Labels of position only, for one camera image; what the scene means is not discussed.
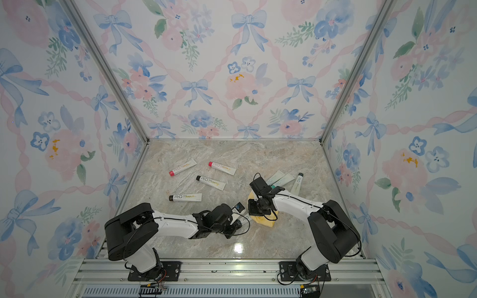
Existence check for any teal cap toothpaste tube back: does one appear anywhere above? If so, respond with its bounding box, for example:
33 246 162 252
266 170 285 186

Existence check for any teal cap toothpaste tube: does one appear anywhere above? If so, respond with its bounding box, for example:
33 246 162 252
266 170 285 186
273 174 295 187

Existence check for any dark green cap toothpaste tube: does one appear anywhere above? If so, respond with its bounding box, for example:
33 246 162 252
237 216 250 227

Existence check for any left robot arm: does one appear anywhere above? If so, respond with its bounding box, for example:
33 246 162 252
104 203 243 281

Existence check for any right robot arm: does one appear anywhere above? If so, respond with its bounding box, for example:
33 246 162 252
248 185 361 280

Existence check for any toothpaste tube near left arm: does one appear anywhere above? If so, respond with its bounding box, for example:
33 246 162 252
169 193 202 202

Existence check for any black cap toothpaste tube centre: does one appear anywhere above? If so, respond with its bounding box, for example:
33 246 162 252
196 176 226 191

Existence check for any pink cap toothpaste tube centre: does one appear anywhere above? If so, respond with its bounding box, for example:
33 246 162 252
208 161 237 176

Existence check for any pink cap toothpaste tube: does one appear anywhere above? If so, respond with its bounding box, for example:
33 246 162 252
169 159 197 177
208 161 237 176

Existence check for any pink cap toothpaste tube left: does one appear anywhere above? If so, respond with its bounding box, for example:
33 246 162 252
169 159 197 177

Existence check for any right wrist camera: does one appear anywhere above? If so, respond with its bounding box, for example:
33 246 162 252
250 176 272 197

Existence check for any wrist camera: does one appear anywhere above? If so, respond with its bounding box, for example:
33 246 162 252
232 202 245 214
250 176 272 197

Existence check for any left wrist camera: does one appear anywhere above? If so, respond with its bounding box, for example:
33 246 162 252
232 202 245 214

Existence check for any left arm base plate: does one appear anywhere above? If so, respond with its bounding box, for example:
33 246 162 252
127 261 182 282

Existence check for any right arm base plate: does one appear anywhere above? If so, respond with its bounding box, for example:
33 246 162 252
278 261 332 283

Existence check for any aluminium front rail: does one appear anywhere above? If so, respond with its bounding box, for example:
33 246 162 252
66 259 391 298

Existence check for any right aluminium frame post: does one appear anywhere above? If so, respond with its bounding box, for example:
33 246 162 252
320 0 395 147

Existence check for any aluminium frame post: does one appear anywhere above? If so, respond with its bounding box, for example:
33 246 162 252
60 0 150 145
320 0 395 147

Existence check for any left aluminium frame post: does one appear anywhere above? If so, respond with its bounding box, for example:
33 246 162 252
60 0 150 145

